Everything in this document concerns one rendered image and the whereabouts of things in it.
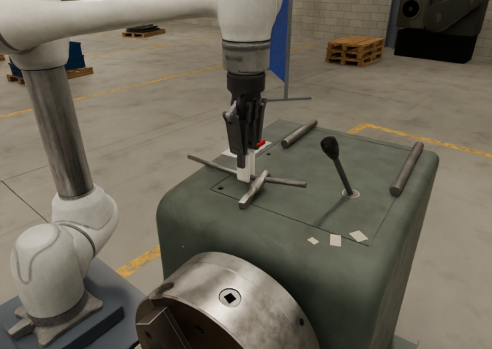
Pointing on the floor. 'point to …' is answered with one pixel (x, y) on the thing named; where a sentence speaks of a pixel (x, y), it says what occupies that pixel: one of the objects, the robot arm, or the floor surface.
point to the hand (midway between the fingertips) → (245, 164)
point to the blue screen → (282, 40)
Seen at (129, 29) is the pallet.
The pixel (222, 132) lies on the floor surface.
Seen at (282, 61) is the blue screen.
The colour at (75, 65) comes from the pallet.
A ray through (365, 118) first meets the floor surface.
